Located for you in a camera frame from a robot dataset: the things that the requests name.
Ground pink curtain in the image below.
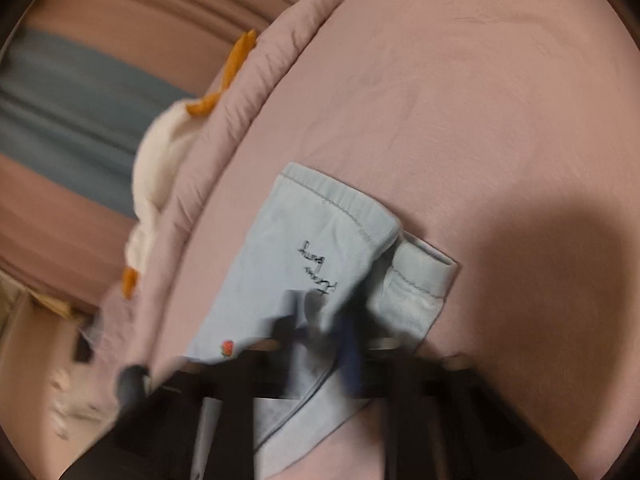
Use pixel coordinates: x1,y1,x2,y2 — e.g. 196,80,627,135
1,0,288,311

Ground pink bed sheet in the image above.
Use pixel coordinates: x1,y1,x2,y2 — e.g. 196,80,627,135
151,0,639,479

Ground pink quilted duvet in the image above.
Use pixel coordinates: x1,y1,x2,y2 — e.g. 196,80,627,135
68,0,345,415

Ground blue curtain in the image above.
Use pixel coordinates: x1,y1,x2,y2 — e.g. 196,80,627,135
1,28,186,217

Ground light blue strawberry pants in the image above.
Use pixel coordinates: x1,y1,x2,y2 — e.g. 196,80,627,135
186,162,458,479

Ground white goose plush toy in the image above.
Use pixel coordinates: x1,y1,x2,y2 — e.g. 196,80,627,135
122,29,257,299

